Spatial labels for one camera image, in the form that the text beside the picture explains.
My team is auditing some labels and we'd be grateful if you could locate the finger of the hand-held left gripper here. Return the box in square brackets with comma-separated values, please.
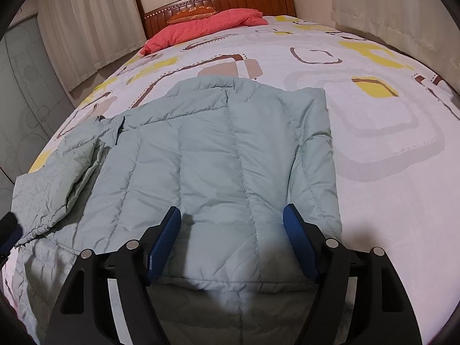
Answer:
[0, 212, 23, 259]

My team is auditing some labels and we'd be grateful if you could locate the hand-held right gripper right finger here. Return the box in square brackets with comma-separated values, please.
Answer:
[283, 203, 423, 345]

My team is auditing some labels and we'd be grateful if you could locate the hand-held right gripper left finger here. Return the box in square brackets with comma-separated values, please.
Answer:
[43, 206, 182, 345]

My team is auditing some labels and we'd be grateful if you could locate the light green puffer jacket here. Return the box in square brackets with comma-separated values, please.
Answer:
[9, 76, 343, 345]

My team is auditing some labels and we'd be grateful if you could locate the patterned white bed sheet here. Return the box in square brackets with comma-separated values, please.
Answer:
[0, 14, 460, 345]

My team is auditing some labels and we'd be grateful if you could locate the frosted glass wardrobe door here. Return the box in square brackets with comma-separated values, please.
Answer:
[0, 16, 76, 187]

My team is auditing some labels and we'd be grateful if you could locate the red pillow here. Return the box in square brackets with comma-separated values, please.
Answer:
[139, 8, 269, 57]

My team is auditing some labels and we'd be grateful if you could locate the cream curtain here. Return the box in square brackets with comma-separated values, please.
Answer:
[36, 0, 144, 90]
[329, 0, 460, 76]

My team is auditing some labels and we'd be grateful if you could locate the orange pillow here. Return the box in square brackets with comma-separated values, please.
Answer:
[166, 6, 219, 25]

